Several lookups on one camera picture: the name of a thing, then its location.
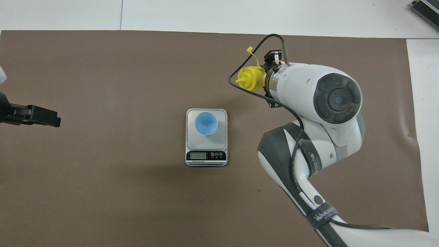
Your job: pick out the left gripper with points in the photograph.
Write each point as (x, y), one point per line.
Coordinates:
(13, 115)

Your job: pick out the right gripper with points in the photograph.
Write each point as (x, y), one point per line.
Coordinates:
(266, 84)

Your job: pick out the yellow seasoning squeeze bottle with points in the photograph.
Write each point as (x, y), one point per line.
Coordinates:
(252, 78)

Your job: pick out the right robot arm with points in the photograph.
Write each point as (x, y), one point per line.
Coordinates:
(308, 89)

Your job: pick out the blue plastic cup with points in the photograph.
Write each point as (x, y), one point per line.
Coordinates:
(205, 122)

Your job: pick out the silver digital kitchen scale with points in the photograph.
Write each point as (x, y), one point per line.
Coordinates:
(205, 147)

